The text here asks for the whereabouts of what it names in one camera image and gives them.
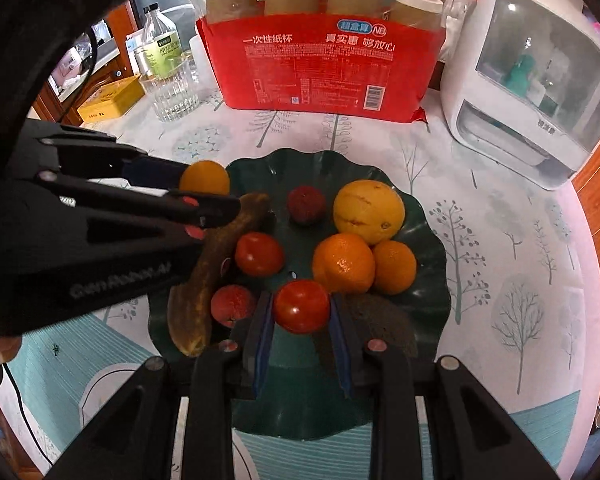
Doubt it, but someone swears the red cherry tomato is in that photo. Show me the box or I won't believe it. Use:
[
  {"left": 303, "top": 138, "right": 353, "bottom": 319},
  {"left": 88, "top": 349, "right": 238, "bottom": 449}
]
[
  {"left": 273, "top": 280, "right": 330, "bottom": 335},
  {"left": 234, "top": 232, "right": 285, "bottom": 278}
]

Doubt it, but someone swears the overripe brown banana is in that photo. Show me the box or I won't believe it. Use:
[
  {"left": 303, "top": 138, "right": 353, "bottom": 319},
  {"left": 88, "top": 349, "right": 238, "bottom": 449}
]
[{"left": 166, "top": 193, "right": 271, "bottom": 358}]

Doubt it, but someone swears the clear drinking glass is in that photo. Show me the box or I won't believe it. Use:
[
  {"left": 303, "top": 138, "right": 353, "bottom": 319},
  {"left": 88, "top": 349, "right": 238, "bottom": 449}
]
[{"left": 140, "top": 56, "right": 200, "bottom": 122}]

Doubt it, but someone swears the left human hand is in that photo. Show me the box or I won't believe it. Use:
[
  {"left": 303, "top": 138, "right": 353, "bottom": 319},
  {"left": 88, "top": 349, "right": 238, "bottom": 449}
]
[{"left": 0, "top": 336, "right": 22, "bottom": 363}]

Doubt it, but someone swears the large yellow orange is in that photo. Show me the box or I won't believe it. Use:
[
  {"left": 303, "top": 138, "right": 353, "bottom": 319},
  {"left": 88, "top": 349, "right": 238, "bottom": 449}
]
[{"left": 332, "top": 180, "right": 406, "bottom": 246}]

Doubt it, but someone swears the clear bottle green label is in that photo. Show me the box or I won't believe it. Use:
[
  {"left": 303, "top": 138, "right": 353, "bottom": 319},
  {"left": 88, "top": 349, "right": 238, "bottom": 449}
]
[{"left": 142, "top": 2, "right": 182, "bottom": 78}]

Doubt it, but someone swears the white countertop sterilizer appliance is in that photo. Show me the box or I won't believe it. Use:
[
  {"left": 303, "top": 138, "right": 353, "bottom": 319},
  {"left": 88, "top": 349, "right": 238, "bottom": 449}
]
[{"left": 440, "top": 0, "right": 600, "bottom": 191}]

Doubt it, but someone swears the red paper cup package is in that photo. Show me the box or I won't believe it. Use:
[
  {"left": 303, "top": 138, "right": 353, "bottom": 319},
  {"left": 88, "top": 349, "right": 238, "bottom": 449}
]
[{"left": 189, "top": 0, "right": 476, "bottom": 123}]

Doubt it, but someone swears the small yellow-orange kumquat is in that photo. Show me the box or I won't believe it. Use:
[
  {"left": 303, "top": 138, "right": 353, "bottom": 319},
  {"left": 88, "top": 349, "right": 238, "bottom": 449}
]
[{"left": 178, "top": 160, "right": 230, "bottom": 195}]

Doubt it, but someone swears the black cable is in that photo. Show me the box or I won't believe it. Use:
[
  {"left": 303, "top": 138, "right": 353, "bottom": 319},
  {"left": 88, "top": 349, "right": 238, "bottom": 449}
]
[{"left": 2, "top": 361, "right": 56, "bottom": 468}]

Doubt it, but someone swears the teal striped table runner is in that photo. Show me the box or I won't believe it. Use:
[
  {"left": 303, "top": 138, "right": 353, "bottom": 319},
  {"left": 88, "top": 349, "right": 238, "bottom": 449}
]
[{"left": 0, "top": 299, "right": 580, "bottom": 479}]

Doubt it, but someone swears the orange tangerine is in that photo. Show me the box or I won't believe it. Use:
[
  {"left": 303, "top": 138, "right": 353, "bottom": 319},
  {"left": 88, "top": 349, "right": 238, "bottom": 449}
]
[
  {"left": 312, "top": 233, "right": 375, "bottom": 294},
  {"left": 373, "top": 240, "right": 417, "bottom": 295}
]

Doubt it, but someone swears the small white carton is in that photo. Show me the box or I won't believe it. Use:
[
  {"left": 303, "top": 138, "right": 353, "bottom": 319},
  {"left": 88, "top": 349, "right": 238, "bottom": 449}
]
[{"left": 125, "top": 29, "right": 146, "bottom": 75}]

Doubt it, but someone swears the yellow tin box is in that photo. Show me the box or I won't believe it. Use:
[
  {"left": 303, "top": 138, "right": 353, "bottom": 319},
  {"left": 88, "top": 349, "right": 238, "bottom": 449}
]
[{"left": 78, "top": 76, "right": 145, "bottom": 122}]

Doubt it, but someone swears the white squeeze bottle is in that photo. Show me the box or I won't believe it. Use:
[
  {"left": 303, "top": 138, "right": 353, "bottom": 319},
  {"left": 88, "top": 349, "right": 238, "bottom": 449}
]
[{"left": 189, "top": 35, "right": 218, "bottom": 90}]

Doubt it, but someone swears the dark brown avocado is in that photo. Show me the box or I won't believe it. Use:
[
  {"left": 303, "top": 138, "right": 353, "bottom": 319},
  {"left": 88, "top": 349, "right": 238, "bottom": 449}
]
[{"left": 344, "top": 294, "right": 418, "bottom": 358}]

